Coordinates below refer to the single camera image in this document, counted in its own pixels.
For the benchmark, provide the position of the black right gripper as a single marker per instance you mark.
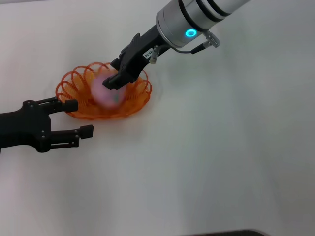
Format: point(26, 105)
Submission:
point(137, 54)

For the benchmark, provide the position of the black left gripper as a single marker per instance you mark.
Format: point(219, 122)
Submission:
point(24, 127)

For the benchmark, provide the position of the pink peach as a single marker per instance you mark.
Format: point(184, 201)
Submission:
point(103, 96)

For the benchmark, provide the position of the black rounded robot base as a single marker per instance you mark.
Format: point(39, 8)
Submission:
point(229, 233)

